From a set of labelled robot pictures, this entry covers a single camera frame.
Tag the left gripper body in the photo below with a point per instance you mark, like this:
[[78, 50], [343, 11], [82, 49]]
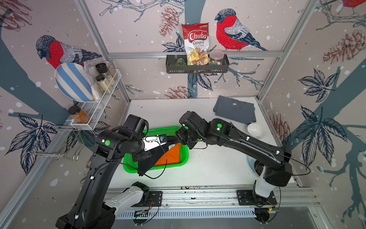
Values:
[[142, 154]]

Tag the black t-shirt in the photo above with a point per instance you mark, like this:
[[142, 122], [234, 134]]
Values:
[[147, 164]]

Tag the green plastic basket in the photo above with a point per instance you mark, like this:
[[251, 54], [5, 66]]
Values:
[[169, 131]]

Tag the orange t-shirt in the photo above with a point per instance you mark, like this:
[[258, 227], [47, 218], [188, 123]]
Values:
[[171, 156]]

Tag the grey t-shirt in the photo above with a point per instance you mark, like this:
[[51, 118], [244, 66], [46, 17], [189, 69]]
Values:
[[233, 109]]

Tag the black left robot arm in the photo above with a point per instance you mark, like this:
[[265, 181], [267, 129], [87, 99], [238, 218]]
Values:
[[90, 211]]

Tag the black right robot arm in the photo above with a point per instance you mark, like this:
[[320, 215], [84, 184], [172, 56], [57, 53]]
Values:
[[277, 170]]

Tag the orange spice jar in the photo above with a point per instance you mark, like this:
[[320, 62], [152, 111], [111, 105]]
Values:
[[79, 115]]

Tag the short black-lid spice jar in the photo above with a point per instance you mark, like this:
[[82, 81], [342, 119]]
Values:
[[103, 83]]

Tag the tall black-lid spice jar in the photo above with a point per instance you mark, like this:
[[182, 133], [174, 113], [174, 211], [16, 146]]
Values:
[[103, 69]]

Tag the green object in shelf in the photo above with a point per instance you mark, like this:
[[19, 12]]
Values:
[[181, 62]]

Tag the blue striped white plate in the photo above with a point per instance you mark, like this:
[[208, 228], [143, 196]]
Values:
[[71, 80]]

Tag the white bowl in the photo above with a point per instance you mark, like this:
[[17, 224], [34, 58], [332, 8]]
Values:
[[256, 130]]

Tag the black bowl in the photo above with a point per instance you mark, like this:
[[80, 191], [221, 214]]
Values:
[[258, 167]]

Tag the clear lidded candy jar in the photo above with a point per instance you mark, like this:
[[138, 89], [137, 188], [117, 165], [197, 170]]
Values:
[[216, 57]]

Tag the Chuba cassava chips bag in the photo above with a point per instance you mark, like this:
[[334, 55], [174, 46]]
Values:
[[196, 39]]

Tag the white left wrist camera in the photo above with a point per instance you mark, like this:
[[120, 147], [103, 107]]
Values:
[[151, 142]]

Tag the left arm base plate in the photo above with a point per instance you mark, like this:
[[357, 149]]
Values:
[[154, 199]]

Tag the metal wire hook rack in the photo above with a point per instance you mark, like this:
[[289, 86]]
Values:
[[65, 144]]

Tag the white wire wall rack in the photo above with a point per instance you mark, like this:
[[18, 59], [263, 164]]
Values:
[[96, 109]]

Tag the black wall shelf basket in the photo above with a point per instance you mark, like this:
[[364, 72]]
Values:
[[171, 66]]

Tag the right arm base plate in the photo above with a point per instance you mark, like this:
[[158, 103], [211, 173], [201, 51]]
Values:
[[249, 198]]

